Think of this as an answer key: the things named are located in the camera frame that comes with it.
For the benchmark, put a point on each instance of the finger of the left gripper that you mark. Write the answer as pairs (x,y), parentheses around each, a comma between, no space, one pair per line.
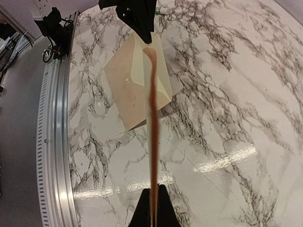
(137,14)

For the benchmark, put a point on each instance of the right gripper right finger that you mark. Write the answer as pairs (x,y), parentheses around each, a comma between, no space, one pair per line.
(166,216)

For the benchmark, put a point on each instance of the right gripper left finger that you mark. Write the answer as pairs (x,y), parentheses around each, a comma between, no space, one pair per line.
(141,216)

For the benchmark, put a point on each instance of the cream envelope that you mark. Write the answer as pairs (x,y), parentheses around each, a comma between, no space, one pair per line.
(125,74)

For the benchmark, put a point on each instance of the curved aluminium front rail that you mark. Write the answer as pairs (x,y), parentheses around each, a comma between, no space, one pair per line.
(55,195)

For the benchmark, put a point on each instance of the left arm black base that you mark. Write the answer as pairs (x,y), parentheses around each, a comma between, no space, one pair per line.
(58,31)

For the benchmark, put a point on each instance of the green white glue stick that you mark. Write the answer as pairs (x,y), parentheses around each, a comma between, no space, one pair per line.
(162,11)

